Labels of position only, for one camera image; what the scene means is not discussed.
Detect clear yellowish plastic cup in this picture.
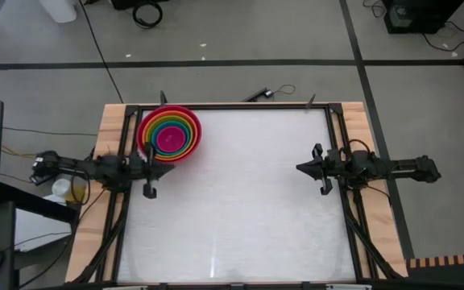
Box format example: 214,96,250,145
51,176,89,204

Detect white plastic container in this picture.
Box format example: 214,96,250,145
38,0,78,24

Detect magenta plastic bowl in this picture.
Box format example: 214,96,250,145
155,125,187,154

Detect yellow plastic bowl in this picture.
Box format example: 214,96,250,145
142,112,197,159

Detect orange plastic bowl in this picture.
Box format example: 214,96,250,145
139,108,199,162

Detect long black floor cable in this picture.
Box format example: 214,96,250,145
77,0,125,105

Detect black power adapter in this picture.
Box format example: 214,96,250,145
241,86,274,103

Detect black equipment box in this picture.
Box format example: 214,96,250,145
382,0,464,35

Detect green plastic bowl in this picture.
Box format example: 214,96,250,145
145,115,194,156

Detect yellow cable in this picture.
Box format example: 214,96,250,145
0,143,36,160

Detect black cable by box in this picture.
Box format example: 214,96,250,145
422,20,464,52

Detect black metal table frame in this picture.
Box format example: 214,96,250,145
70,101,408,284

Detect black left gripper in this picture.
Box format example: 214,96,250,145
128,142,176,200

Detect coiled black cable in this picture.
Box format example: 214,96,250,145
131,1,164,30

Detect thin black adapter cable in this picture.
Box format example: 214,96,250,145
271,84,297,97

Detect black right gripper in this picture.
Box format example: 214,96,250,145
295,143,341,197

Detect blue plastic bowl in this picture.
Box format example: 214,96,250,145
148,118,192,155

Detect rainbow nested bowls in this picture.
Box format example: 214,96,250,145
136,105,203,164

